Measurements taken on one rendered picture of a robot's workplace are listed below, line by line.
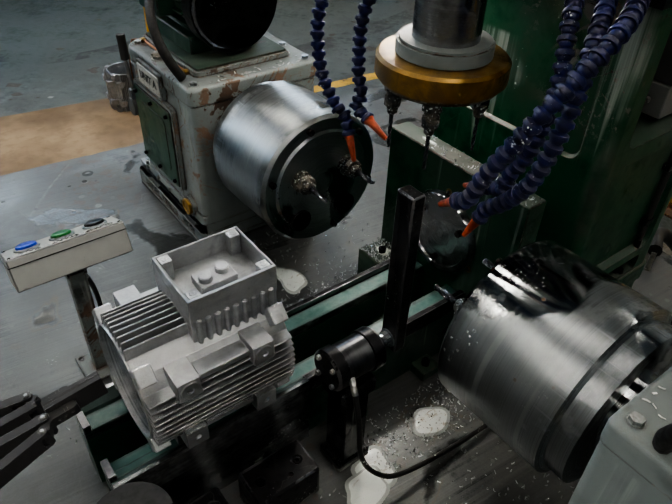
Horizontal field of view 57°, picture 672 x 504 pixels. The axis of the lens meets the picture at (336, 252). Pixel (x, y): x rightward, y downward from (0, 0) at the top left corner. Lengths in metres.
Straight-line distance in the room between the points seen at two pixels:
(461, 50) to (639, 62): 0.24
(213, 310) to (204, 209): 0.58
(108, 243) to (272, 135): 0.32
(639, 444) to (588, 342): 0.13
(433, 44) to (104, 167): 1.07
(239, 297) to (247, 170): 0.37
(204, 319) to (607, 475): 0.47
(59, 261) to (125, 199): 0.60
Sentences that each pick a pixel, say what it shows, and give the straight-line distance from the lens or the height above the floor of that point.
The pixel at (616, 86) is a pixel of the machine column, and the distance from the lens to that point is 0.95.
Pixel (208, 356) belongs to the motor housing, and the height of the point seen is 1.06.
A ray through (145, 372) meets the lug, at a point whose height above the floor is 1.09.
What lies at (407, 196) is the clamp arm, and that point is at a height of 1.25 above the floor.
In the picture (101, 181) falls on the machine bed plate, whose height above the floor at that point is 0.80.
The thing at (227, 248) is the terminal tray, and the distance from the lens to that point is 0.84.
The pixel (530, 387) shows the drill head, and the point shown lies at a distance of 0.75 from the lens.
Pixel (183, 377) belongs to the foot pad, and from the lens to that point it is 0.75.
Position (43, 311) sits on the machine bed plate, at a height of 0.80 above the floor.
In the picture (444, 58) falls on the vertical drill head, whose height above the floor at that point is 1.35.
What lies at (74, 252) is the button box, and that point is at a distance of 0.99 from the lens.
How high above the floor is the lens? 1.64
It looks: 39 degrees down
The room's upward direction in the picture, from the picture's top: 2 degrees clockwise
